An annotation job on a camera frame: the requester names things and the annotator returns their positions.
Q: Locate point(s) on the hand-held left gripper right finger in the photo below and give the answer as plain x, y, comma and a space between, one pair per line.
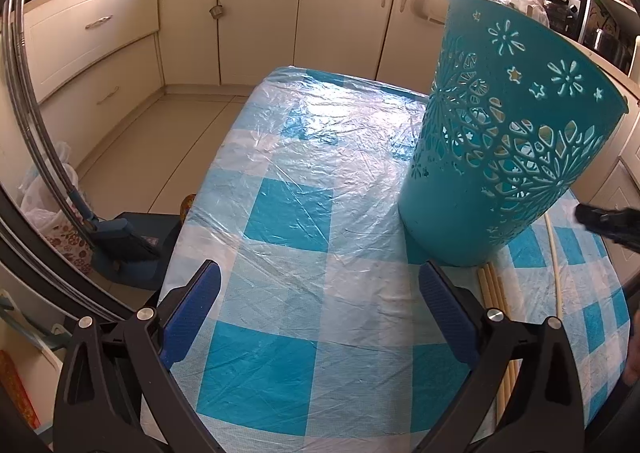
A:
447, 310

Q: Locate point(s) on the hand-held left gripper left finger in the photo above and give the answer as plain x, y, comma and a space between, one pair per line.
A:
192, 308

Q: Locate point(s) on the cream cabinet with stove drawers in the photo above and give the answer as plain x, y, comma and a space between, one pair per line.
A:
100, 58

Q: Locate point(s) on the blue checkered plastic tablecloth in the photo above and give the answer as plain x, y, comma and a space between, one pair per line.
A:
310, 213

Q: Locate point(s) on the white plastic bags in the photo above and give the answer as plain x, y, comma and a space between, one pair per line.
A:
40, 213

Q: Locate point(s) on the cream cabinets under window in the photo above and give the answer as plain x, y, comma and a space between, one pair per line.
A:
300, 13

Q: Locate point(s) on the single pale chopstick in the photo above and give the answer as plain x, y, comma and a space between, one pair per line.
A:
554, 273

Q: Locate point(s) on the small metal hanging object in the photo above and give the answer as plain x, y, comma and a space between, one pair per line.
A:
216, 13

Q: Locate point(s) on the white door-mounted bag holder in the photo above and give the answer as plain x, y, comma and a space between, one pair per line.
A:
422, 0

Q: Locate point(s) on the sliding door frame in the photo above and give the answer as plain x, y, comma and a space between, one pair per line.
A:
30, 133

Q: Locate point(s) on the cream cabinet with side drawers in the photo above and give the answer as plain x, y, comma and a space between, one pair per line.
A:
622, 183

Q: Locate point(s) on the black toaster oven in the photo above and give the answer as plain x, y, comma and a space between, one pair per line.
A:
562, 13

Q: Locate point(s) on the teal perforated utensil holder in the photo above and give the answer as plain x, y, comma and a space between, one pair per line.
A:
480, 193

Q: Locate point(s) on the blue dustpan with brush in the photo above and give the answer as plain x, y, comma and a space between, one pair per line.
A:
135, 243

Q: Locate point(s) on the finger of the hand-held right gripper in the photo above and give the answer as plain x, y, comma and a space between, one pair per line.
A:
612, 225

